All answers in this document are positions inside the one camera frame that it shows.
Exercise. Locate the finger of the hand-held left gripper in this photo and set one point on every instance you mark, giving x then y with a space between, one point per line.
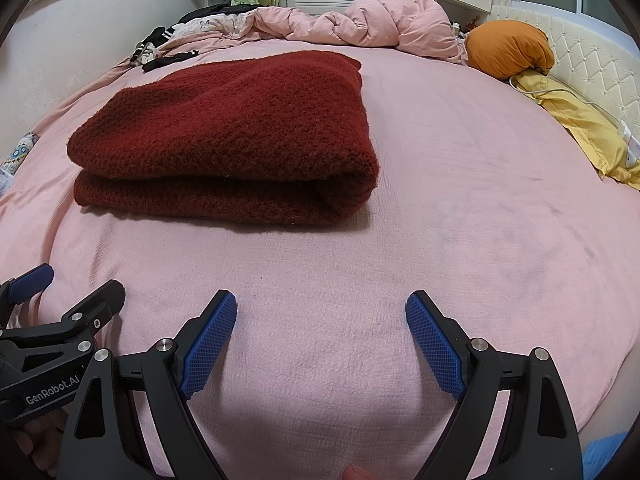
32 277
107 297

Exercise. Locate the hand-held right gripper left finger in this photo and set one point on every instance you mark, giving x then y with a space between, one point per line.
210 345

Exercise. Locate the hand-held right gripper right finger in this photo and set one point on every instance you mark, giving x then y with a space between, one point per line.
432 345

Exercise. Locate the dark red knit sweater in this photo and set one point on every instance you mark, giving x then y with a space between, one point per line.
225 125

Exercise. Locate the black crumpled clothes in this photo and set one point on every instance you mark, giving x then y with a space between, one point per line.
215 10

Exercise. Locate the person's left hand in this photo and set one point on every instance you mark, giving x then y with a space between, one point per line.
35 435

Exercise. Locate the person's right hand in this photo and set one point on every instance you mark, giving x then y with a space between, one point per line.
356 473

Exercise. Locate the floral patterned cloth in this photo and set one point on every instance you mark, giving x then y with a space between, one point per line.
20 152

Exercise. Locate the pink bed sheet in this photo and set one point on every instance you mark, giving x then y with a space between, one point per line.
450 210

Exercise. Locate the light blue cloth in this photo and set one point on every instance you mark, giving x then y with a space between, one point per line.
602 457

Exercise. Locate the black striped cloth strip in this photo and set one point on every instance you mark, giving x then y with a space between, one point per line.
170 60

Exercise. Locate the black white striped garment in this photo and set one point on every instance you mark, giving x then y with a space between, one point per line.
160 40

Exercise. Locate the yellow pillow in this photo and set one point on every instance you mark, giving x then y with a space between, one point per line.
575 115

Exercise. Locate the white printed cloth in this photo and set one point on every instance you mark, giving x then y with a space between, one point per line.
210 25

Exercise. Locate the orange pillow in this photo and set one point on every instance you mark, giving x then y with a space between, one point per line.
505 50

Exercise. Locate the pink puffy duvet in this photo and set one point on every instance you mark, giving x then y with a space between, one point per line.
390 25

